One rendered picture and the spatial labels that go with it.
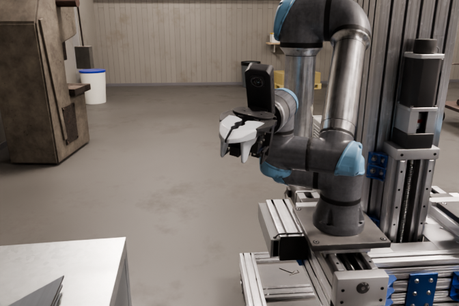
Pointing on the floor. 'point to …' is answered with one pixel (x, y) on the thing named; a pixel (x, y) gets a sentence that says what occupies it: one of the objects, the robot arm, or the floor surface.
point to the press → (39, 65)
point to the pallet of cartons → (283, 79)
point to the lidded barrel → (98, 91)
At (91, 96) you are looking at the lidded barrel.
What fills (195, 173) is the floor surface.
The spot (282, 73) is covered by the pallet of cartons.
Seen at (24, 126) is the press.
